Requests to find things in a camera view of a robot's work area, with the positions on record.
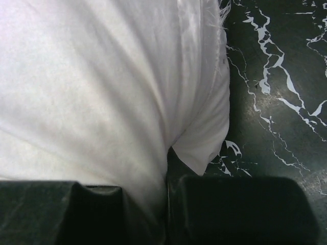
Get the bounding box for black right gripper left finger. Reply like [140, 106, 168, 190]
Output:
[1, 181, 129, 244]

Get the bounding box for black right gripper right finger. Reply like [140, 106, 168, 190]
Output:
[167, 150, 319, 244]

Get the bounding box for white pillow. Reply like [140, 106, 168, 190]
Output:
[1, 1, 229, 244]

